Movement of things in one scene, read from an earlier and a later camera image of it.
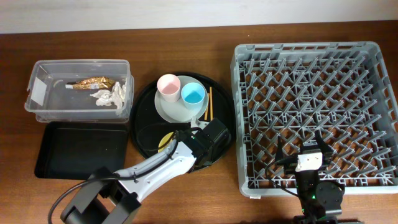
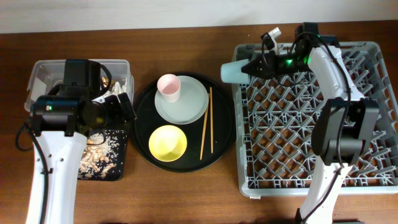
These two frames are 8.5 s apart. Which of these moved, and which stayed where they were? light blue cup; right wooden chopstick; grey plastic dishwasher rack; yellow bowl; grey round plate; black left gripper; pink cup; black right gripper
Moved: light blue cup; yellow bowl; black right gripper; black left gripper
Stayed: right wooden chopstick; pink cup; grey plastic dishwasher rack; grey round plate
